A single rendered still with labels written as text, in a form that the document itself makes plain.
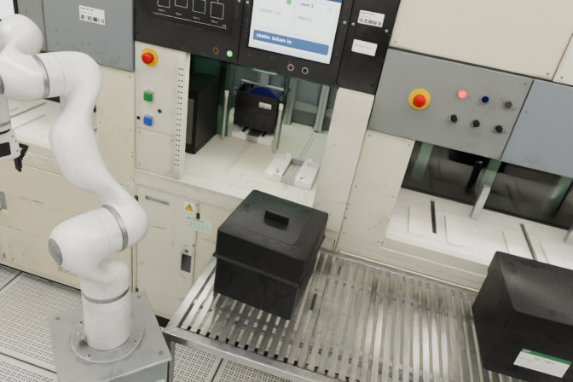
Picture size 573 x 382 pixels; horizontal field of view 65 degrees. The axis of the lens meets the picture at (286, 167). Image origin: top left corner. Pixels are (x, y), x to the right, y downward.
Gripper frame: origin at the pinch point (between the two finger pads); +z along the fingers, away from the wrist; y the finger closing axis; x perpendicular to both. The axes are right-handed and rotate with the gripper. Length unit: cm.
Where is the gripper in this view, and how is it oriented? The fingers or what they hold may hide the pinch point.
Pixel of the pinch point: (2, 171)
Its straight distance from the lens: 172.9
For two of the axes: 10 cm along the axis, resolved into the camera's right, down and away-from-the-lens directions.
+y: 6.2, -2.9, 7.3
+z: -1.5, 8.7, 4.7
